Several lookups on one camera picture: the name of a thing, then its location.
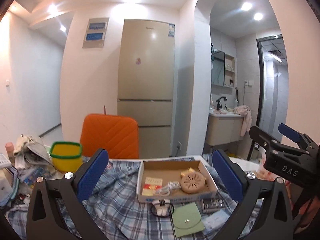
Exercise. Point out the white earbuds with black band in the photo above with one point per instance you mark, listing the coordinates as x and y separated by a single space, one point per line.
162 208

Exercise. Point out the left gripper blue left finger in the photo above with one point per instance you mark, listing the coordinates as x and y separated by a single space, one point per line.
89 174

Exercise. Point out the yellow bin with green rim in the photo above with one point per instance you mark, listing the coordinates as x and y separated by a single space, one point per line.
66 156

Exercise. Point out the wall electrical panel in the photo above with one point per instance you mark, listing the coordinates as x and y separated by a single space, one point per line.
95 33

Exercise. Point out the pink towel on vanity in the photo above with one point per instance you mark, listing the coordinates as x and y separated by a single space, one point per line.
245 112

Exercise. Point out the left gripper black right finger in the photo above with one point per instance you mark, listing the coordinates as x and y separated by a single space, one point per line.
230 173

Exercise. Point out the black Poke card box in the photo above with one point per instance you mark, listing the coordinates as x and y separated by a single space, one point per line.
212 205

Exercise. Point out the bathroom vanity cabinet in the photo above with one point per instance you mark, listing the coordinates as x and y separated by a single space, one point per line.
223 129

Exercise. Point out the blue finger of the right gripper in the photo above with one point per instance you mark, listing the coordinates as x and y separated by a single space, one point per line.
288 132

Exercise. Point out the beige three-door refrigerator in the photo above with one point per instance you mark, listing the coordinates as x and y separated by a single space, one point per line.
146 83

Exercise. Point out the cardboard box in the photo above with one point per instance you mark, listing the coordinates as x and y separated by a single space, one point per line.
167 171

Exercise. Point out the plastic snack bag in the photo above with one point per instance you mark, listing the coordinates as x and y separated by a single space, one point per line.
262 172

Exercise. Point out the beige round silicone disc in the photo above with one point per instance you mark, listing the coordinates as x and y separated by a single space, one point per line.
192 182

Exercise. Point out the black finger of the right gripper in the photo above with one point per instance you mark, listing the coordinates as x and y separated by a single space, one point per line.
263 139

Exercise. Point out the light blue tissue pack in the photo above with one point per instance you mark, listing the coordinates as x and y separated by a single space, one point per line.
215 221

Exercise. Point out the green snap pouch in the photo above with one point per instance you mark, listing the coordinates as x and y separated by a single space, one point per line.
187 220

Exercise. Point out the person's right hand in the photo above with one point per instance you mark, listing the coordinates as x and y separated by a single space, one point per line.
304 206

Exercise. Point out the bathroom mirror cabinet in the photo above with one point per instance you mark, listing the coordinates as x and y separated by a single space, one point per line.
223 69

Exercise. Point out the black bathroom faucet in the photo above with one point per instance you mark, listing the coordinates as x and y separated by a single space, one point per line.
219 104

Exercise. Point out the red and cream cigarette pack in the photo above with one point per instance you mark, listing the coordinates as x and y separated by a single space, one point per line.
151 185

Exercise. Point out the pile of clothes and papers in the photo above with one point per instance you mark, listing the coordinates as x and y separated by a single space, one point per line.
23 163

